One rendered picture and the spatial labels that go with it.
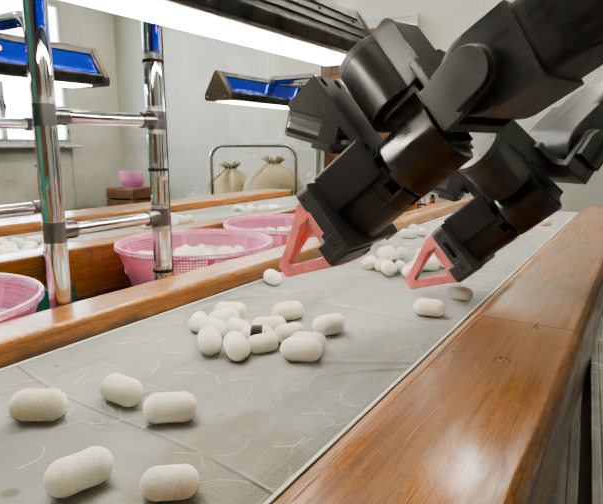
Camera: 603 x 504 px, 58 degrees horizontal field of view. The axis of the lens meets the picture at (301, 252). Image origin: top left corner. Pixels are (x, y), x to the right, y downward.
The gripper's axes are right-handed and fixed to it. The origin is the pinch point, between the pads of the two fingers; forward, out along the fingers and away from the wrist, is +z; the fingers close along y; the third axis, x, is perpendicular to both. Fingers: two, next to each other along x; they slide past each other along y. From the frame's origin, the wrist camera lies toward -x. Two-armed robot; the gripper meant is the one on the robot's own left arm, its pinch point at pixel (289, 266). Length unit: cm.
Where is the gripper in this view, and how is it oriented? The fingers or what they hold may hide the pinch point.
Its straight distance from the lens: 52.3
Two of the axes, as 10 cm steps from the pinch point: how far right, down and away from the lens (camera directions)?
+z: -6.5, 5.6, 5.2
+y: -5.3, 1.6, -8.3
